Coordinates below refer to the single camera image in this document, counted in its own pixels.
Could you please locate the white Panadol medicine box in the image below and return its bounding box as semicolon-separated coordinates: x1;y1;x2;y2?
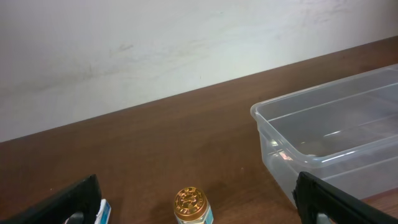
63;198;112;224

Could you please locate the small gold-lidded jar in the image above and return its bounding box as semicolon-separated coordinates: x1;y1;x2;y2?
174;187;214;224

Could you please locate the clear plastic container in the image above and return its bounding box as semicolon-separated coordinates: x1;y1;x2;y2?
251;65;397;199

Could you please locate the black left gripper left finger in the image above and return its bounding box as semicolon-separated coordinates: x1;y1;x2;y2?
1;174;101;224

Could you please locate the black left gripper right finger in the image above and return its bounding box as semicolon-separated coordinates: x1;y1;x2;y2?
292;172;397;224

